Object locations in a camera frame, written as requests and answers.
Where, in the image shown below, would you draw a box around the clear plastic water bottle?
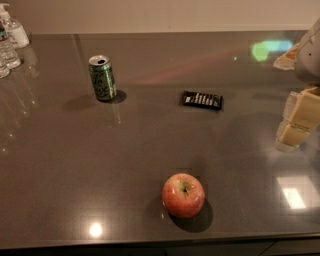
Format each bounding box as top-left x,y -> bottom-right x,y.
0,22 -> 21,69

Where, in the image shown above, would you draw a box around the clear bottle at edge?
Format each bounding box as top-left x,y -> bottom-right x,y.
0,58 -> 10,78

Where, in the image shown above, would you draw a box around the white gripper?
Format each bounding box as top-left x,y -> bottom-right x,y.
273,18 -> 320,152

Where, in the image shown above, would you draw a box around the white hand sanitizer bottle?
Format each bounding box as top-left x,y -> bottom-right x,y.
0,3 -> 30,49

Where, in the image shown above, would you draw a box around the green soda can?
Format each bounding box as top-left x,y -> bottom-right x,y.
89,55 -> 117,101

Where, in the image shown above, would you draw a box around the red apple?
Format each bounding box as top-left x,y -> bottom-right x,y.
162,173 -> 205,218

